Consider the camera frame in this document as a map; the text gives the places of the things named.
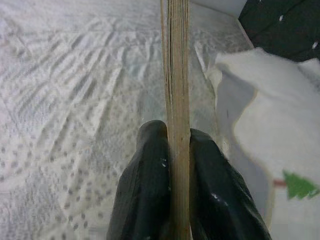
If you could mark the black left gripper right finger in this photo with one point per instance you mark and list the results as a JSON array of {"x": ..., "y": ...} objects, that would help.
[{"x": 220, "y": 207}]

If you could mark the grey quilted mattress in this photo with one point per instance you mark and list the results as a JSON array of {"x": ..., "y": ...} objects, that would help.
[{"x": 75, "y": 100}]

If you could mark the yellow blue children's book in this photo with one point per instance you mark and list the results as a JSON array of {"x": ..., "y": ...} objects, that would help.
[{"x": 178, "y": 75}]

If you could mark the black tufted headboard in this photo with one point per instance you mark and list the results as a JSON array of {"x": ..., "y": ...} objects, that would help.
[{"x": 280, "y": 25}]

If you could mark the white pillow green tree print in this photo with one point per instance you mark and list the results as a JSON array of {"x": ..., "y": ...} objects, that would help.
[{"x": 275, "y": 112}]

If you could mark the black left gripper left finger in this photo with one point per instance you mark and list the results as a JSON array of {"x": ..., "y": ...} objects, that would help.
[{"x": 142, "y": 195}]

